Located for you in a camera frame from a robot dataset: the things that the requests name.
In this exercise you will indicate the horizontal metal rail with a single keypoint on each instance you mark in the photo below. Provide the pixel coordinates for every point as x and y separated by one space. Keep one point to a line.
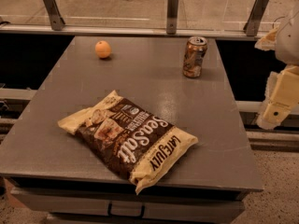
114 31

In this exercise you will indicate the metal rail bracket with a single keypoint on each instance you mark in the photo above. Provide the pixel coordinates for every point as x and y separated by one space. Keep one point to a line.
56 20
172 17
252 25

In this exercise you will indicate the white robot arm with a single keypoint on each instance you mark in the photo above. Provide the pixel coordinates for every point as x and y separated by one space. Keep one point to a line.
284 40

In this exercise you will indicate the brown and cream chip bag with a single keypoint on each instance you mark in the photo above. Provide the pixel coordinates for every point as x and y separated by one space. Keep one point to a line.
130 141

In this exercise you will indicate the middle metal rail bracket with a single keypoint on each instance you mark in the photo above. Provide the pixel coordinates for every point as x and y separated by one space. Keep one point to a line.
172 17

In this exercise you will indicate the grey table drawer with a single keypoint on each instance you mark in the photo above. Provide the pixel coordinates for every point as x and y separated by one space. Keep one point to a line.
81 207

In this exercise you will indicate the right metal rail bracket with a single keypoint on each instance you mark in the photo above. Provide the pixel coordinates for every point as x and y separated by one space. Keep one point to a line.
252 25

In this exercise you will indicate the left metal rail bracket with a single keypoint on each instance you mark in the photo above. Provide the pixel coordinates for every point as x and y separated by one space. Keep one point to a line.
56 20

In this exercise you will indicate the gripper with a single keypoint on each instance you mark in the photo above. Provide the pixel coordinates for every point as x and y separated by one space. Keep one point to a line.
288 41

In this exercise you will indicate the brown soda can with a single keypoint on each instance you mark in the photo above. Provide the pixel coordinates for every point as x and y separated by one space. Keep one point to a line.
195 52

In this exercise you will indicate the black drawer handle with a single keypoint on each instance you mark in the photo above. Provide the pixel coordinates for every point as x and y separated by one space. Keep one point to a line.
125 209

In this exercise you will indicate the orange fruit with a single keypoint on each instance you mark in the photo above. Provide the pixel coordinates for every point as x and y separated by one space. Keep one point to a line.
102 49

